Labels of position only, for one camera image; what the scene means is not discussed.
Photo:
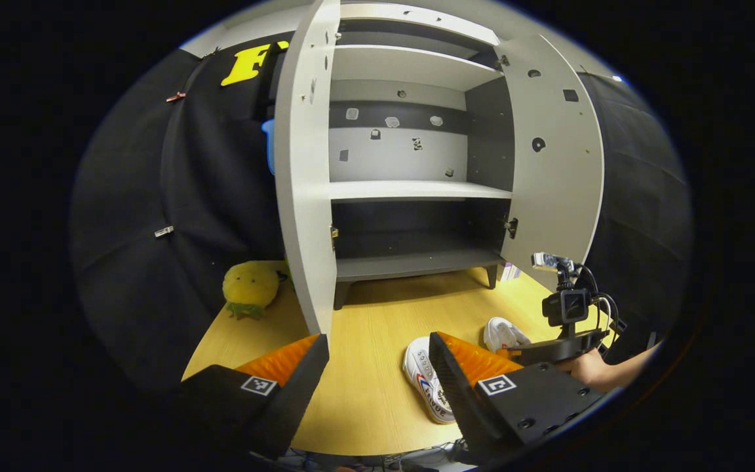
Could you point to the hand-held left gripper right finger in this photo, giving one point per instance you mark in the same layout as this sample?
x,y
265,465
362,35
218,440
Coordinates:
x,y
456,400

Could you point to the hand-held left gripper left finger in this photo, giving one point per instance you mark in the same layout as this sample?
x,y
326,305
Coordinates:
x,y
292,406

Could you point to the white canvas shoe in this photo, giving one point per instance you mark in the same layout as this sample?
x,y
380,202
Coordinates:
x,y
502,333
420,373

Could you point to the white shoe cabinet door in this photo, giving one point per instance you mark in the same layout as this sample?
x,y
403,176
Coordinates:
x,y
302,164
554,183

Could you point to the white shoe cabinet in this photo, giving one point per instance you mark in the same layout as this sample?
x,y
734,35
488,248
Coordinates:
x,y
417,190

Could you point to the metal door hinge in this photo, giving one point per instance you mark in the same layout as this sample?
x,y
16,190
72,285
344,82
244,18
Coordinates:
x,y
512,227
334,236
503,61

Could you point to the white cabinet drawer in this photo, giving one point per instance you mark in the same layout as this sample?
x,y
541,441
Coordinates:
x,y
410,19

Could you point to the white and purple book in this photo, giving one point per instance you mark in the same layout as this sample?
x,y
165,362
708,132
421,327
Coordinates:
x,y
503,272

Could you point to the yellow plush toy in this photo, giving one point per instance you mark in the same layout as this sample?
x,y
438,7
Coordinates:
x,y
250,285

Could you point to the silver clip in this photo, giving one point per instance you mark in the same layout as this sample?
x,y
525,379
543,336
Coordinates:
x,y
164,231

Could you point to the pink clip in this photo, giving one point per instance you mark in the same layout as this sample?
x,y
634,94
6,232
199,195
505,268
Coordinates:
x,y
175,97

